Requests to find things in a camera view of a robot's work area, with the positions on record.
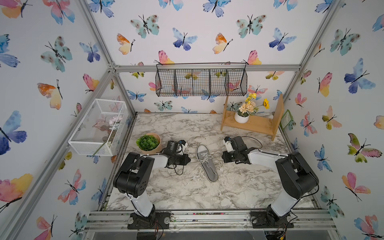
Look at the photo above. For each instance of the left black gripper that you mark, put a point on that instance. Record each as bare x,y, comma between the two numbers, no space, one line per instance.
185,161

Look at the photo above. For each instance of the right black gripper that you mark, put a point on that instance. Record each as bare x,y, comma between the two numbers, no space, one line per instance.
224,156

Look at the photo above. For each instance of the grey canvas sneaker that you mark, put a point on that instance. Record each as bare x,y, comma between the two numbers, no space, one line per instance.
211,174

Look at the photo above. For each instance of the white shoelace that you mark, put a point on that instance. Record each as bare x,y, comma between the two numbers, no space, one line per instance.
207,161

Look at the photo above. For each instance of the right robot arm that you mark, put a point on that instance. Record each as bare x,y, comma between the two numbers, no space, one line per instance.
296,176

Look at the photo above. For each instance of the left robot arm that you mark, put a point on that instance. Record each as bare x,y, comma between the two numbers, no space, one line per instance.
133,176

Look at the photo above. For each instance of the green plant in terracotta pot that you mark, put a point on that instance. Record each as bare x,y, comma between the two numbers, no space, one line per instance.
149,144

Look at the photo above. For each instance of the wooden shelf rack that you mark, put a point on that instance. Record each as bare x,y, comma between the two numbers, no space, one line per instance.
257,124

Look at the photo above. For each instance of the flowers in white pot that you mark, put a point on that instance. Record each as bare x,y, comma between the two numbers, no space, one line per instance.
249,108

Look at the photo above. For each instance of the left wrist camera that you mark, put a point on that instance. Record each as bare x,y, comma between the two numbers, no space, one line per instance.
182,145

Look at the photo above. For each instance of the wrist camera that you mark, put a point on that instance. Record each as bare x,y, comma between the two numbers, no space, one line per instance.
228,144
182,145

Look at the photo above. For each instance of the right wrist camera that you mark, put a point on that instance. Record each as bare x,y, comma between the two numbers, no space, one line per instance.
228,144

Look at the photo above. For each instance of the green framed wall card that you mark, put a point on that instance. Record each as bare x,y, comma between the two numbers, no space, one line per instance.
287,120

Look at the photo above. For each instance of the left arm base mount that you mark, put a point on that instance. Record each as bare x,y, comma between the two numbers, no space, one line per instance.
155,220

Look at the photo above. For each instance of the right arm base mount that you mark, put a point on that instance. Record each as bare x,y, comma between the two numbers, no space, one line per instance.
269,219

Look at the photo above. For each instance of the white mesh wall basket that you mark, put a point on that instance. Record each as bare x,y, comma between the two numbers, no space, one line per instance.
99,131

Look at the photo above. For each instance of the black wire wall basket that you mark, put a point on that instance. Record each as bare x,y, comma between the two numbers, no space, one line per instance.
201,80

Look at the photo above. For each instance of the aluminium front rail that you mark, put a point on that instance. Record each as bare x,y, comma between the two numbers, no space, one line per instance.
209,220

